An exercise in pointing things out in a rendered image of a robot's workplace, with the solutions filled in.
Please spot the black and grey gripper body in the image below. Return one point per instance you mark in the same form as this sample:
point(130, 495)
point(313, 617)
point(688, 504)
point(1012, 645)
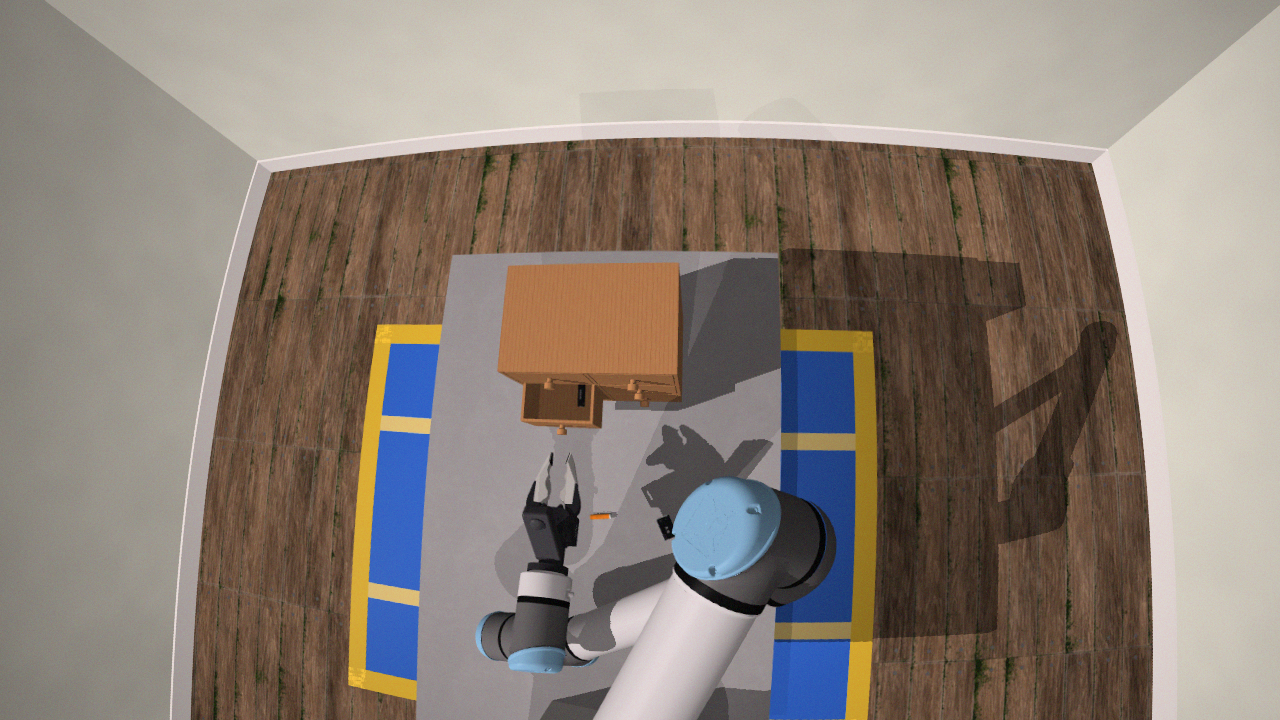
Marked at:
point(567, 539)

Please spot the brown wooden chest of drawers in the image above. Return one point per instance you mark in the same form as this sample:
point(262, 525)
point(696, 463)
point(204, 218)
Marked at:
point(598, 318)

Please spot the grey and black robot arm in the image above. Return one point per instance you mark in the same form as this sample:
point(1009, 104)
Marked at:
point(736, 540)

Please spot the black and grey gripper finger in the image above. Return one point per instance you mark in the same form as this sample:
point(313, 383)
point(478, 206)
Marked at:
point(570, 493)
point(538, 493)

